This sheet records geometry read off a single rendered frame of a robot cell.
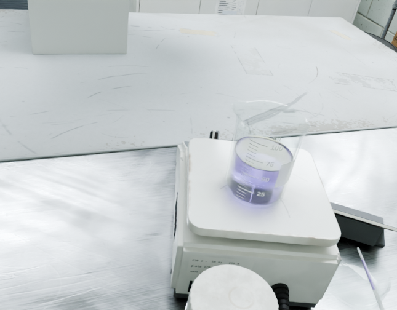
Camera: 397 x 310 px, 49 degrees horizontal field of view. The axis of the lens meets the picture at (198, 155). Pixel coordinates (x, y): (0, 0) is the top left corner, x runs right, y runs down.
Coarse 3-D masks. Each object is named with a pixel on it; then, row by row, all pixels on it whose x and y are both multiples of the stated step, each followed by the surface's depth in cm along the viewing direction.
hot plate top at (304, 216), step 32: (192, 160) 38; (224, 160) 39; (192, 192) 35; (224, 192) 35; (288, 192) 36; (320, 192) 37; (192, 224) 32; (224, 224) 32; (256, 224) 33; (288, 224) 33; (320, 224) 34
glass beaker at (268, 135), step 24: (240, 120) 31; (264, 120) 35; (288, 120) 34; (240, 144) 32; (264, 144) 30; (288, 144) 31; (240, 168) 33; (264, 168) 32; (288, 168) 32; (240, 192) 34; (264, 192) 33
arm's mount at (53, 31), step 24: (48, 0) 66; (72, 0) 67; (96, 0) 68; (120, 0) 69; (48, 24) 68; (72, 24) 69; (96, 24) 70; (120, 24) 71; (48, 48) 70; (72, 48) 71; (96, 48) 72; (120, 48) 74
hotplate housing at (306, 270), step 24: (192, 240) 33; (216, 240) 33; (240, 240) 34; (192, 264) 34; (216, 264) 34; (240, 264) 34; (264, 264) 34; (288, 264) 34; (312, 264) 34; (336, 264) 34; (288, 288) 35; (312, 288) 36
